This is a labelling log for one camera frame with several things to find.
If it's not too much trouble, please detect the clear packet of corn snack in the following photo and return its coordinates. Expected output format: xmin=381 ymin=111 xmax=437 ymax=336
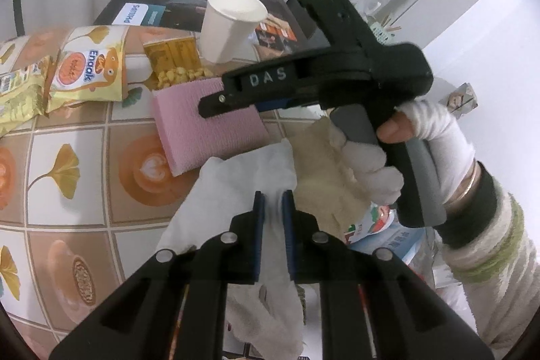
xmin=142 ymin=36 xmax=216 ymax=91

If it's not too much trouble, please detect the person's right forearm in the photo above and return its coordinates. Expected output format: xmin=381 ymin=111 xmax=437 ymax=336
xmin=432 ymin=162 xmax=540 ymax=348

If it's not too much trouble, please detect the pink sponge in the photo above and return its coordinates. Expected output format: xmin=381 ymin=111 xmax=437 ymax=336
xmin=151 ymin=77 xmax=271 ymax=177

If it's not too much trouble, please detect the beige crumpled napkin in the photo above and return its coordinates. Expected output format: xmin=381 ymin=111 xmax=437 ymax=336
xmin=291 ymin=117 xmax=372 ymax=243

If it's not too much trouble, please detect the yellow snack packet orange print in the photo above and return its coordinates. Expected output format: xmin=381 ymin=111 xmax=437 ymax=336
xmin=44 ymin=25 xmax=131 ymax=114

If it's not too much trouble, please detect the person's right hand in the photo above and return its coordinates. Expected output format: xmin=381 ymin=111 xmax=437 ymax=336
xmin=341 ymin=99 xmax=477 ymax=205

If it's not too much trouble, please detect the white paper cup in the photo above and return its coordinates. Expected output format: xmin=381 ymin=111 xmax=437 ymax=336
xmin=200 ymin=0 xmax=269 ymax=64

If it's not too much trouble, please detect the green patterned small box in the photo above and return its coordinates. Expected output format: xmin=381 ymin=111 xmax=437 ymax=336
xmin=366 ymin=15 xmax=400 ymax=45

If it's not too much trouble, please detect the gold bracelet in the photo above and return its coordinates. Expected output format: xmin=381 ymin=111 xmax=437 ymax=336
xmin=446 ymin=163 xmax=481 ymax=210

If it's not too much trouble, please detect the dark cardboard box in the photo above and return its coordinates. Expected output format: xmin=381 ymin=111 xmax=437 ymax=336
xmin=93 ymin=0 xmax=330 ymax=61

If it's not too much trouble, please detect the plain yellow snack packet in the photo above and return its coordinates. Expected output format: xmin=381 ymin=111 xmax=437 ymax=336
xmin=0 ymin=48 xmax=51 ymax=137

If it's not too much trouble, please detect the white tissue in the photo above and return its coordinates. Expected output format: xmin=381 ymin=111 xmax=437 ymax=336
xmin=154 ymin=138 xmax=306 ymax=360

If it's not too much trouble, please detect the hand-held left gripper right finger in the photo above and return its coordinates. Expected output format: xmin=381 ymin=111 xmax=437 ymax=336
xmin=282 ymin=190 xmax=496 ymax=360

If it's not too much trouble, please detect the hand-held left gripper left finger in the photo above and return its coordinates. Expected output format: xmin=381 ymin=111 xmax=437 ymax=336
xmin=48 ymin=191 xmax=266 ymax=360

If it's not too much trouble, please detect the tile print tablecloth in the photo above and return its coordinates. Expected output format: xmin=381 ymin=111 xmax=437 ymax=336
xmin=0 ymin=23 xmax=334 ymax=360

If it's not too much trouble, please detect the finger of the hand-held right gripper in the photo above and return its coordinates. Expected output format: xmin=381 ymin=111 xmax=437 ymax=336
xmin=255 ymin=93 xmax=322 ymax=113
xmin=198 ymin=56 xmax=305 ymax=119

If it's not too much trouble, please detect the patterned paper box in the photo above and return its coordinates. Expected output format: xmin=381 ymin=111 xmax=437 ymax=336
xmin=447 ymin=82 xmax=480 ymax=116

